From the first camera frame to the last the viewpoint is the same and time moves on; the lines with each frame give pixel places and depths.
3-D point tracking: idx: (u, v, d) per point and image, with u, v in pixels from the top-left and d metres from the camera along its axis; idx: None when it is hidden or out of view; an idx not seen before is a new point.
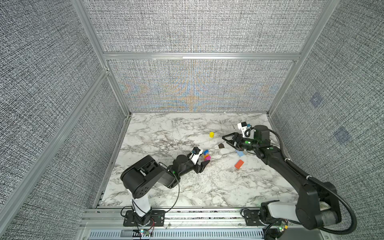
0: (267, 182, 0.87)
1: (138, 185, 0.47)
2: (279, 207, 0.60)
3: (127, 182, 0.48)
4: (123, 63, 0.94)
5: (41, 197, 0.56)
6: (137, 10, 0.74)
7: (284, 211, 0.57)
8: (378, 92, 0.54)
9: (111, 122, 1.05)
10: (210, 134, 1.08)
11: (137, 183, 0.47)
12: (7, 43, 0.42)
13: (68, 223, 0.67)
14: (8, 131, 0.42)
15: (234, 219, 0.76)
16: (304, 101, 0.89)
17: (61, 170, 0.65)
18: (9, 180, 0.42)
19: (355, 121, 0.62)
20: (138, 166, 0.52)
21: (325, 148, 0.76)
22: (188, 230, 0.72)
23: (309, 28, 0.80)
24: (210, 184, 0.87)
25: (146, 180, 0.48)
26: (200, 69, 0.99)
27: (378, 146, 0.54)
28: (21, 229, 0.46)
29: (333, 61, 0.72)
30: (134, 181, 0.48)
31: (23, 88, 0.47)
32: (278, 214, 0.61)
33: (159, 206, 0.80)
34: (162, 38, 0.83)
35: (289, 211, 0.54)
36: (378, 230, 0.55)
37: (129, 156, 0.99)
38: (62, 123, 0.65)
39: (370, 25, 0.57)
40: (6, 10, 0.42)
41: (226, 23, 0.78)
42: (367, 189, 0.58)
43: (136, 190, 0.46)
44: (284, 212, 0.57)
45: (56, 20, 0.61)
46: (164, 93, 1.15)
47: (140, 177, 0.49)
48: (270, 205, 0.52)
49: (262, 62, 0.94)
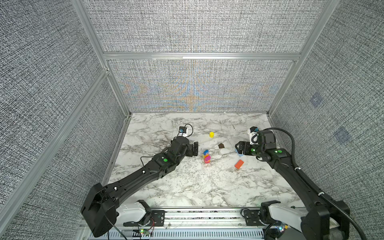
0: (267, 182, 0.87)
1: (94, 226, 0.40)
2: (279, 211, 0.60)
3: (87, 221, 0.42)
4: (123, 63, 0.94)
5: (41, 197, 0.56)
6: (137, 10, 0.74)
7: (284, 215, 0.57)
8: (378, 92, 0.54)
9: (111, 122, 1.05)
10: (210, 134, 1.08)
11: (92, 224, 0.41)
12: (7, 43, 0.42)
13: (68, 223, 0.67)
14: (8, 131, 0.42)
15: (234, 219, 0.76)
16: (304, 101, 0.89)
17: (61, 170, 0.65)
18: (9, 180, 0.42)
19: (355, 121, 0.62)
20: (89, 203, 0.44)
21: (325, 148, 0.76)
22: (188, 230, 0.72)
23: (309, 28, 0.80)
24: (210, 184, 0.87)
25: (96, 222, 0.40)
26: (200, 69, 0.99)
27: (378, 146, 0.54)
28: (21, 229, 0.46)
29: (333, 61, 0.72)
30: (89, 221, 0.41)
31: (23, 88, 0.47)
32: (278, 216, 0.61)
33: (159, 206, 0.80)
34: (162, 38, 0.83)
35: (288, 217, 0.55)
36: (378, 230, 0.55)
37: (129, 156, 0.99)
38: (62, 123, 0.65)
39: (370, 25, 0.57)
40: (6, 10, 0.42)
41: (226, 23, 0.78)
42: (367, 189, 0.58)
43: (93, 231, 0.40)
44: (284, 216, 0.57)
45: (56, 20, 0.61)
46: (164, 93, 1.15)
47: (92, 216, 0.41)
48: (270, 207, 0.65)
49: (262, 62, 0.94)
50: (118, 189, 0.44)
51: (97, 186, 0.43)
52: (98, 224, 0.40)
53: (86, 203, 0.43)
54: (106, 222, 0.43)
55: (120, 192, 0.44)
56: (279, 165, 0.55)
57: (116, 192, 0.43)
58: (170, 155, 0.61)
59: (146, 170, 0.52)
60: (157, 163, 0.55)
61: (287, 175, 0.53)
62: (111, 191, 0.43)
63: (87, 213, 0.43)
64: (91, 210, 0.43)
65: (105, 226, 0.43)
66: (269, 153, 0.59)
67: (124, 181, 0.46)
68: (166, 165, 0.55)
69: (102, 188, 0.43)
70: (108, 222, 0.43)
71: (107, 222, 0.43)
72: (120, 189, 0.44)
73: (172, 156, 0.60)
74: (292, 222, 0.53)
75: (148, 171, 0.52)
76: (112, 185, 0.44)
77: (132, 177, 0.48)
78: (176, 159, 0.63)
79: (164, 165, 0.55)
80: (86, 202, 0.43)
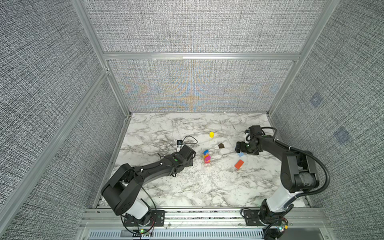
0: (267, 182, 0.87)
1: (116, 203, 0.43)
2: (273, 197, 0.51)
3: (106, 200, 0.45)
4: (123, 63, 0.94)
5: (41, 197, 0.56)
6: (137, 10, 0.74)
7: (276, 198, 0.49)
8: (378, 92, 0.54)
9: (111, 122, 1.05)
10: (210, 134, 1.08)
11: (114, 201, 0.43)
12: (7, 43, 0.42)
13: (68, 223, 0.67)
14: (8, 131, 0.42)
15: (234, 219, 0.76)
16: (304, 101, 0.89)
17: (61, 169, 0.65)
18: (9, 180, 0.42)
19: (355, 121, 0.62)
20: (115, 181, 0.46)
21: (325, 148, 0.76)
22: (187, 230, 0.72)
23: (309, 28, 0.80)
24: (210, 184, 0.87)
25: (122, 197, 0.43)
26: (200, 69, 0.99)
27: (378, 146, 0.54)
28: (21, 229, 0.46)
29: (333, 61, 0.72)
30: (111, 199, 0.44)
31: (23, 88, 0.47)
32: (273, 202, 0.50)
33: (159, 206, 0.80)
34: (162, 38, 0.83)
35: (279, 195, 0.59)
36: (378, 230, 0.55)
37: (129, 156, 0.99)
38: (62, 123, 0.65)
39: (370, 25, 0.57)
40: (6, 10, 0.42)
41: (226, 23, 0.78)
42: (367, 189, 0.58)
43: (115, 209, 0.43)
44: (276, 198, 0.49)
45: (56, 20, 0.61)
46: (164, 93, 1.15)
47: (116, 194, 0.45)
48: (268, 201, 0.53)
49: (262, 61, 0.94)
50: (143, 171, 0.50)
51: (125, 167, 0.47)
52: (123, 200, 0.43)
53: (111, 181, 0.46)
54: (130, 200, 0.46)
55: (146, 173, 0.50)
56: (263, 142, 0.69)
57: (142, 173, 0.49)
58: (181, 156, 0.70)
59: (163, 162, 0.60)
60: (169, 160, 0.64)
61: (268, 147, 0.66)
62: (138, 171, 0.48)
63: (110, 191, 0.45)
64: (114, 189, 0.46)
65: (126, 206, 0.46)
66: (256, 137, 0.73)
67: (147, 166, 0.53)
68: (175, 164, 0.63)
69: (129, 169, 0.49)
70: (131, 201, 0.47)
71: (132, 198, 0.47)
72: (145, 172, 0.50)
73: (182, 157, 0.70)
74: (283, 197, 0.56)
75: (164, 164, 0.59)
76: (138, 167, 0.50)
77: (151, 165, 0.55)
78: (185, 160, 0.71)
79: (175, 164, 0.63)
80: (111, 180, 0.46)
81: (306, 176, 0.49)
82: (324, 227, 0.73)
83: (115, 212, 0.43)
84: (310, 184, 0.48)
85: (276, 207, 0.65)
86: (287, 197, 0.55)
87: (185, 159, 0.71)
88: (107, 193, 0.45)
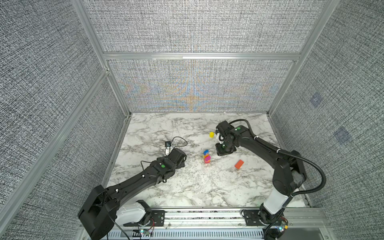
0: (267, 182, 0.87)
1: (92, 229, 0.40)
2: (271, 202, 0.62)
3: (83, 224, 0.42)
4: (123, 63, 0.94)
5: (41, 197, 0.56)
6: (137, 10, 0.74)
7: (275, 202, 0.60)
8: (378, 92, 0.54)
9: (111, 122, 1.05)
10: (210, 134, 1.08)
11: (90, 227, 0.41)
12: (7, 43, 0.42)
13: (67, 223, 0.67)
14: (8, 131, 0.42)
15: (234, 219, 0.76)
16: (304, 101, 0.89)
17: (61, 170, 0.65)
18: (9, 180, 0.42)
19: (355, 121, 0.62)
20: (89, 205, 0.42)
21: (325, 148, 0.76)
22: (187, 230, 0.72)
23: (308, 28, 0.80)
24: (211, 184, 0.87)
25: (96, 223, 0.40)
26: (200, 69, 0.99)
27: (378, 146, 0.54)
28: (21, 229, 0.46)
29: (333, 61, 0.72)
30: (87, 224, 0.41)
31: (23, 88, 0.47)
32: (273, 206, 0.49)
33: (159, 206, 0.80)
34: (162, 38, 0.83)
35: (276, 198, 0.58)
36: (378, 230, 0.55)
37: (129, 156, 0.99)
38: (62, 123, 0.65)
39: (370, 25, 0.57)
40: (6, 10, 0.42)
41: (226, 23, 0.78)
42: (367, 189, 0.58)
43: (92, 234, 0.40)
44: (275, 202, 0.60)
45: (56, 20, 0.61)
46: (164, 93, 1.15)
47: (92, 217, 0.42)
48: (266, 205, 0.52)
49: (262, 62, 0.94)
50: (119, 191, 0.45)
51: (98, 188, 0.43)
52: (97, 227, 0.40)
53: (86, 206, 0.43)
54: (106, 224, 0.43)
55: (122, 194, 0.45)
56: (242, 139, 0.61)
57: (117, 194, 0.44)
58: (169, 161, 0.65)
59: (146, 174, 0.54)
60: (155, 168, 0.58)
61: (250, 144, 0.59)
62: (112, 192, 0.44)
63: (85, 215, 0.42)
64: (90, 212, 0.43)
65: (103, 229, 0.43)
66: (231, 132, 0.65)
67: (125, 183, 0.48)
68: (163, 171, 0.58)
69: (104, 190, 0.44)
70: (107, 224, 0.43)
71: (107, 223, 0.43)
72: (121, 191, 0.45)
73: (170, 162, 0.64)
74: (281, 199, 0.56)
75: (147, 175, 0.54)
76: (114, 187, 0.46)
77: (132, 180, 0.50)
78: (174, 165, 0.66)
79: (162, 171, 0.58)
80: (86, 204, 0.43)
81: (296, 176, 0.49)
82: (324, 227, 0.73)
83: (91, 237, 0.40)
84: (302, 182, 0.49)
85: (277, 209, 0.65)
86: (284, 199, 0.55)
87: (174, 164, 0.66)
88: (83, 218, 0.42)
